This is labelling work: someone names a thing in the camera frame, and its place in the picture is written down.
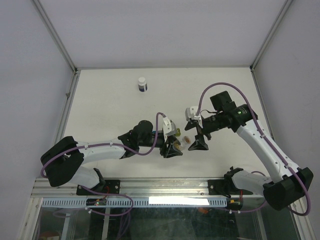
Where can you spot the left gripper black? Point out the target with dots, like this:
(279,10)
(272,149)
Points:
(168,151)

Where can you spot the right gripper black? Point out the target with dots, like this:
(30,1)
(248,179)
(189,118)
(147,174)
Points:
(199,144)

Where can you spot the clear jar lid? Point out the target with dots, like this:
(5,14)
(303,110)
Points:
(186,140)

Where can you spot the weekly pill organizer strip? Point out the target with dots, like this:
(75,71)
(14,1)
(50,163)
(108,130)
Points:
(178,132)

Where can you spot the clear jar orange pills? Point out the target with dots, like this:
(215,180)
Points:
(178,145)

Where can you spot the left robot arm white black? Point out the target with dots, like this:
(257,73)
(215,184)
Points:
(64,162)

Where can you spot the white blue pill bottle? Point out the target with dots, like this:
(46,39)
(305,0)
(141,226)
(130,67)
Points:
(142,84)

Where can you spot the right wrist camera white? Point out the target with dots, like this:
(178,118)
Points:
(192,114)

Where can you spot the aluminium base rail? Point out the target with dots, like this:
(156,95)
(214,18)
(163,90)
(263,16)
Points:
(193,187)

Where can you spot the white slotted cable duct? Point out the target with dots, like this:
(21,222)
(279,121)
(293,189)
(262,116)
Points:
(144,202)

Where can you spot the left aluminium frame post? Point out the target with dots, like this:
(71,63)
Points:
(54,34)

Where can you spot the aluminium frame post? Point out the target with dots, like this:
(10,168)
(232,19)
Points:
(271,33)
(54,34)

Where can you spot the right aluminium frame post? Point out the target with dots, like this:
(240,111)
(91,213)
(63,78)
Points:
(271,33)

